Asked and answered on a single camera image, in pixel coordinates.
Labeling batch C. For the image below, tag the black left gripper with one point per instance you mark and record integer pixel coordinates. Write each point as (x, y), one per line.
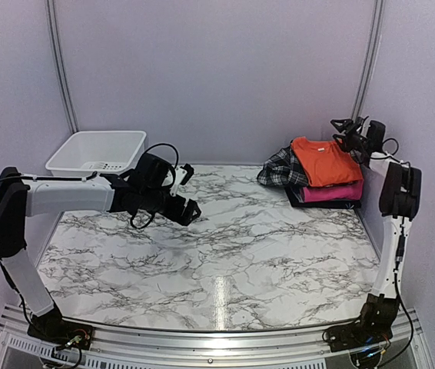
(185, 217)

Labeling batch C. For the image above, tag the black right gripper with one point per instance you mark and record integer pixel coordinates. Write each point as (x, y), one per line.
(344, 140)

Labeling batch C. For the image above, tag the orange garment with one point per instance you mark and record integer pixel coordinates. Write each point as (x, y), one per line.
(325, 164)

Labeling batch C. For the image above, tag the black white plaid skirt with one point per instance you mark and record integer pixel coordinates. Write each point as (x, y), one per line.
(282, 170)

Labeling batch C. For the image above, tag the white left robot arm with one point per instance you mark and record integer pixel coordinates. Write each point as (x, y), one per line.
(27, 196)

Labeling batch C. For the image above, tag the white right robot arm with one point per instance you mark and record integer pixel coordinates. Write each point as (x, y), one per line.
(398, 204)

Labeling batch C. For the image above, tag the white plastic laundry bin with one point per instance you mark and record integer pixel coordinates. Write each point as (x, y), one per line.
(110, 152)

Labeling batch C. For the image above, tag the pink folded garment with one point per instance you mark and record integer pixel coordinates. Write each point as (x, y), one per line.
(347, 192)

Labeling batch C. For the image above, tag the black folded garment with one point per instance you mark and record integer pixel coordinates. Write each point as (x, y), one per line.
(296, 202)

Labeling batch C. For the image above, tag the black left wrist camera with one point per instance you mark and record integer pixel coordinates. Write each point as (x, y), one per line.
(154, 172)

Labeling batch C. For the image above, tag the right aluminium corner post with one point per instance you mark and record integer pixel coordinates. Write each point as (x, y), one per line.
(370, 57)

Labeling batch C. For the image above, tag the aluminium corner post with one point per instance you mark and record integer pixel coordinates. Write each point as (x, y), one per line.
(59, 65)
(370, 57)

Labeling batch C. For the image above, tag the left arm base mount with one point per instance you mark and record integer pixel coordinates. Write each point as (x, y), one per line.
(67, 334)

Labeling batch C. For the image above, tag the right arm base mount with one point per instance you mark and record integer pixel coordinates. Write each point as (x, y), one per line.
(352, 336)

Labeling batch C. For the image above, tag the aluminium front frame rail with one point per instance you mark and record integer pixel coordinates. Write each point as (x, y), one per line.
(131, 347)

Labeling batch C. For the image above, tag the left aluminium corner post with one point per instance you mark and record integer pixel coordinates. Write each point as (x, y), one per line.
(59, 65)

